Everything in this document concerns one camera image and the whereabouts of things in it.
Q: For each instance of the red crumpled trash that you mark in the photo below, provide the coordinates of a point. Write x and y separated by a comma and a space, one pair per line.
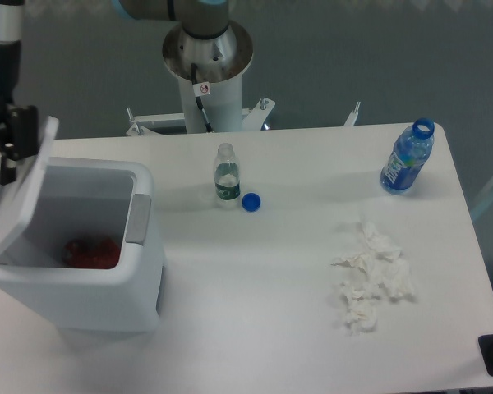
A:
80, 254

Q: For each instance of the white plastic trash can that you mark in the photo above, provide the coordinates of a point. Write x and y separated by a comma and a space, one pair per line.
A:
90, 200

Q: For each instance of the blue drink bottle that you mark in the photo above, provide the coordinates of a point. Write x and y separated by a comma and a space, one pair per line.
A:
410, 152

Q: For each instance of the small clear water bottle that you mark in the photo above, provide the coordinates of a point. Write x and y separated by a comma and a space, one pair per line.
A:
226, 171

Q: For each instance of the crumpled white tissue paper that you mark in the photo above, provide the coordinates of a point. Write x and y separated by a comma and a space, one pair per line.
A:
374, 271

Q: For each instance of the white trash can lid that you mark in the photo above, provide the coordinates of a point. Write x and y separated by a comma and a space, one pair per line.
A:
18, 199

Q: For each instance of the blue bottle cap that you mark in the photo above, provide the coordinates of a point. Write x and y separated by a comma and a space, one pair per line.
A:
251, 202

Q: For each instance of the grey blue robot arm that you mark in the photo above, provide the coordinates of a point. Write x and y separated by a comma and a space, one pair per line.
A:
200, 19

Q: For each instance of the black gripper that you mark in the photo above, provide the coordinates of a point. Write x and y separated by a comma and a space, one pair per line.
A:
19, 136

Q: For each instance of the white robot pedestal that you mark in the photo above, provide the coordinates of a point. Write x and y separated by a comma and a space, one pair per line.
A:
209, 74

